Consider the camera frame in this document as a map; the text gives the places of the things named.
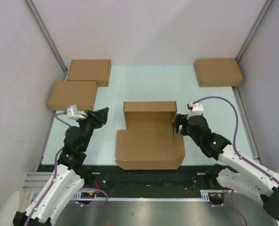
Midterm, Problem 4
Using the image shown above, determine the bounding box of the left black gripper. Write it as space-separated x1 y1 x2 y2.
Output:
74 107 108 150

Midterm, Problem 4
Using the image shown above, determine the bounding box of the purple cable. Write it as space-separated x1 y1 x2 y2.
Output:
24 112 108 226
192 96 279 226

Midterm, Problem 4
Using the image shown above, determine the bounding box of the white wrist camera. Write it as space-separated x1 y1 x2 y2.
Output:
187 102 204 118
66 105 86 121

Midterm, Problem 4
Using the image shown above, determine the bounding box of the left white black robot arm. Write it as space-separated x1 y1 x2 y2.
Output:
13 105 109 226

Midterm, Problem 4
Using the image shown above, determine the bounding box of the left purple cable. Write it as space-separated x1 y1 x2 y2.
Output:
24 112 108 226

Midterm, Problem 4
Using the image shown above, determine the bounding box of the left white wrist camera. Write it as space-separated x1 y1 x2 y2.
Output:
66 105 86 121

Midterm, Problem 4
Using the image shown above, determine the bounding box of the cardboard box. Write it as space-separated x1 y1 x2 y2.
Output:
194 58 243 87
47 81 98 111
66 59 112 87
115 101 185 170

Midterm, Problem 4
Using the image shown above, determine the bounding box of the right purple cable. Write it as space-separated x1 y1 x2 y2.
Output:
192 96 279 226

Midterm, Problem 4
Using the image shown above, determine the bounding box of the white slotted cable duct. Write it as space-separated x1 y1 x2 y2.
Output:
70 190 212 202

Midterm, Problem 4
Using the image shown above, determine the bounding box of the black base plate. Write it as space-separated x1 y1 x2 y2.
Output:
37 164 239 197

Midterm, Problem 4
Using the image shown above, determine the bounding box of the left aluminium corner post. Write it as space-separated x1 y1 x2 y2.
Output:
24 0 68 74

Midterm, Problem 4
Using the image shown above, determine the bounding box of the aluminium corner post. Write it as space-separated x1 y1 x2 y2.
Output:
236 0 275 64
24 0 68 74

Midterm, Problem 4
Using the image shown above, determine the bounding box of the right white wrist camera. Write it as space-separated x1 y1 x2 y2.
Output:
187 102 204 118

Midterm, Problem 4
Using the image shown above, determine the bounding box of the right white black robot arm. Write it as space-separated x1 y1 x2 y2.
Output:
172 114 279 221

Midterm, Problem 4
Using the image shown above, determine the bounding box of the right aluminium corner post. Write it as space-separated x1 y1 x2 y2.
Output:
236 0 275 64

